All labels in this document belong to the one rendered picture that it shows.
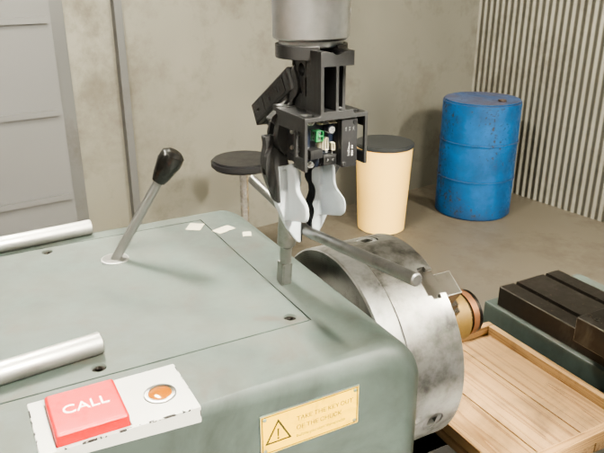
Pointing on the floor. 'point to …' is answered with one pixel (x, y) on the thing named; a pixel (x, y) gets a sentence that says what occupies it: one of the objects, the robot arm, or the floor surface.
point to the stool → (235, 162)
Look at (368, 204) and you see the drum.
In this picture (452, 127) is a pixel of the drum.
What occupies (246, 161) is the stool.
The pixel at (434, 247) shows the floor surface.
